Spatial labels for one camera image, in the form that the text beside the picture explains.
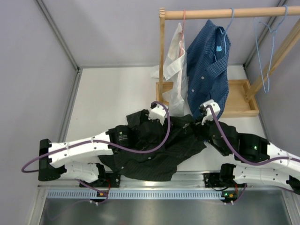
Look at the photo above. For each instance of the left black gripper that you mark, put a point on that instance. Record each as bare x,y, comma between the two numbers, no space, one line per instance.
161,138

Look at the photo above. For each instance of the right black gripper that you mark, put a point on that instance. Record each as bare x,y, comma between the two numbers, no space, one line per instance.
199,129

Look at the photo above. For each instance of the black pinstripe shirt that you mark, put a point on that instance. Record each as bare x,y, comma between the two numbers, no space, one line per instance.
182,144

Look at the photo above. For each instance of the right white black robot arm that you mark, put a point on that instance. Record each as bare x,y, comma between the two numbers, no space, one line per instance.
253,159

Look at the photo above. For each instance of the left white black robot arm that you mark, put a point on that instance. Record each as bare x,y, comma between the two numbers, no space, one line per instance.
57,159

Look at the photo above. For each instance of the blue checked shirt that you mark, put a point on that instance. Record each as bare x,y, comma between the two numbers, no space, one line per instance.
207,70

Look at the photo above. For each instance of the white shirt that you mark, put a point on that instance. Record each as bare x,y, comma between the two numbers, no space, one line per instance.
175,71

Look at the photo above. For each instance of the blue hanger holding shirt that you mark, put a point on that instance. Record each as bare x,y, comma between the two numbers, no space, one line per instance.
226,41

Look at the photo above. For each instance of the wooden clothes rack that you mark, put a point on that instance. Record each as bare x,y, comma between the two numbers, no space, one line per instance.
241,100

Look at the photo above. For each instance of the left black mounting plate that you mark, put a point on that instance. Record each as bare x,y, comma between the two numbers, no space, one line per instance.
109,180

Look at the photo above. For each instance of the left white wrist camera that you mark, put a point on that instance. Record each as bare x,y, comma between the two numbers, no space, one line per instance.
158,112

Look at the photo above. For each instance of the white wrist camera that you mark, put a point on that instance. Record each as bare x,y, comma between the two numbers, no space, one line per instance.
158,112
209,110

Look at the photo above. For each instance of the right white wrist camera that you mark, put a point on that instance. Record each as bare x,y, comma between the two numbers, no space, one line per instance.
209,110

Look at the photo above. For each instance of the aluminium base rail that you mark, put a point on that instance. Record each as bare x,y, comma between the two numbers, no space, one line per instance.
185,179

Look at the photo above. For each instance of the left aluminium frame post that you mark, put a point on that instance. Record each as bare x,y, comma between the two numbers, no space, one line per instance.
56,31

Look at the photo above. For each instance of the aluminium frame post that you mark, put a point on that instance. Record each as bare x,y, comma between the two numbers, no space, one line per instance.
56,31
260,36

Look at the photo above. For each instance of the grey slotted cable duct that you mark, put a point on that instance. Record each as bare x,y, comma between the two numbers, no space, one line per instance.
140,194

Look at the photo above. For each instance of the pink wire hanger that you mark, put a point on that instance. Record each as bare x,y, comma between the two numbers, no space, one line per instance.
182,34

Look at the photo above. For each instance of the empty blue wire hanger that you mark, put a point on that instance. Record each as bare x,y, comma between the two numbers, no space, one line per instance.
266,48

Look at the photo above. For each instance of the right aluminium frame post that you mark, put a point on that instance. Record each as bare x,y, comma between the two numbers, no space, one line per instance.
260,36

